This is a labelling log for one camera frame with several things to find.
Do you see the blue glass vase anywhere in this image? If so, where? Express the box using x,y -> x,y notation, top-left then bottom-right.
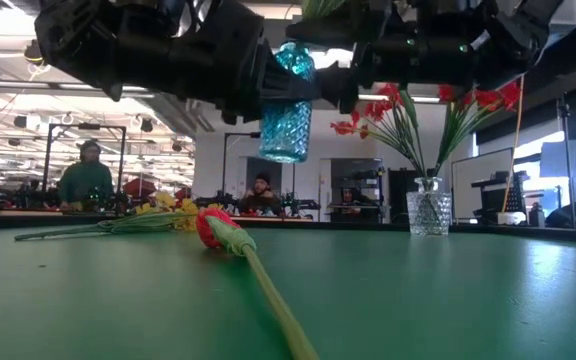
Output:
258,41 -> 317,165

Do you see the thin wooden stick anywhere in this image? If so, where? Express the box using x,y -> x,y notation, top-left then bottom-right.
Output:
499,74 -> 526,215

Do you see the person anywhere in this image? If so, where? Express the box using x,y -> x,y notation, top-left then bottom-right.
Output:
340,187 -> 365,207
236,172 -> 285,217
57,139 -> 116,211

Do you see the white board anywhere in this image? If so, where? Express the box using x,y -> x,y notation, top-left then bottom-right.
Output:
450,147 -> 514,221

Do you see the black tall tripod stand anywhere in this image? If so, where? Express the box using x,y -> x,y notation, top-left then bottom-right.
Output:
556,92 -> 576,230

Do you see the clear glass vase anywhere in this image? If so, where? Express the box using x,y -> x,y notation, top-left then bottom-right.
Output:
405,176 -> 453,237

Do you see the red artificial flower bunch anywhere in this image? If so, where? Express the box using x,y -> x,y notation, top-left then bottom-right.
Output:
330,82 -> 427,181
430,78 -> 523,181

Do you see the red artificial tulip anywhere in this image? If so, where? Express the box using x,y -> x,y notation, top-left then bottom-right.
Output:
195,207 -> 320,360

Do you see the small white box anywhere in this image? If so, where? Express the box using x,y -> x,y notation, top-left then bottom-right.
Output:
496,210 -> 528,226

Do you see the yellow artificial flower bunch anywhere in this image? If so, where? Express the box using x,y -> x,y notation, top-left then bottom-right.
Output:
13,191 -> 225,242

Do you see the green table mat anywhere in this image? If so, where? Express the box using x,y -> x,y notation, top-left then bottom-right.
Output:
0,227 -> 576,360

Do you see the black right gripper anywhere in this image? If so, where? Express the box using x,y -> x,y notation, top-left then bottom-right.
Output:
285,0 -> 422,115

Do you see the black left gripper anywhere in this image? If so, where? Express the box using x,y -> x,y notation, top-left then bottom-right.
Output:
112,0 -> 320,126

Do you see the grey sheet on stand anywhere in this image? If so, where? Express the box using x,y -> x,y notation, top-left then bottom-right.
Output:
539,138 -> 576,180

